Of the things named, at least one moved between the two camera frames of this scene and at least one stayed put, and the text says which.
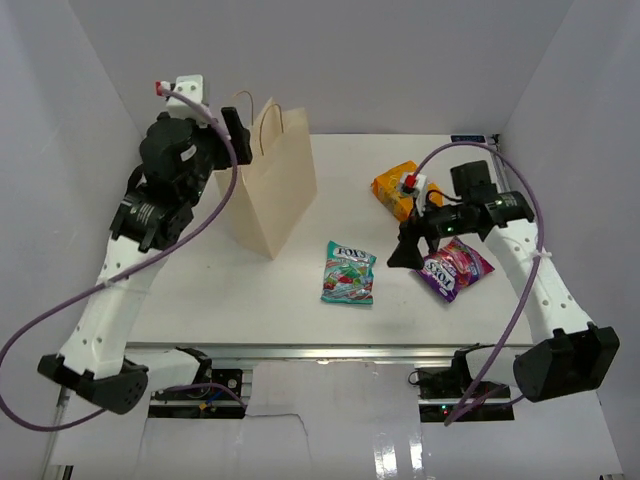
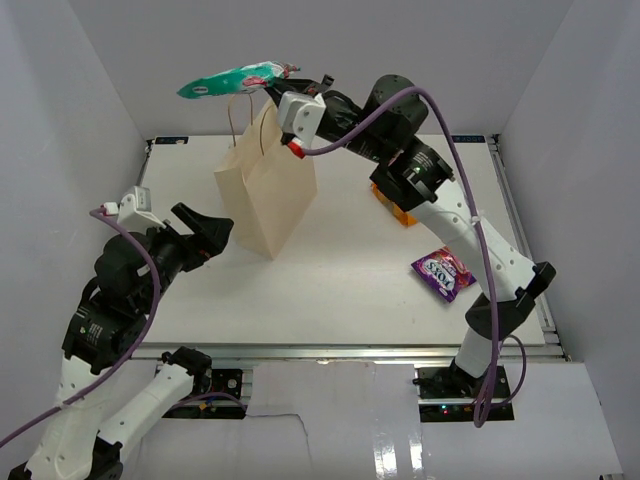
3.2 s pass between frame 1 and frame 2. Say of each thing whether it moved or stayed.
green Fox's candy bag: moved
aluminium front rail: stayed
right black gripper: moved
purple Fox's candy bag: stayed
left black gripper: moved
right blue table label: stayed
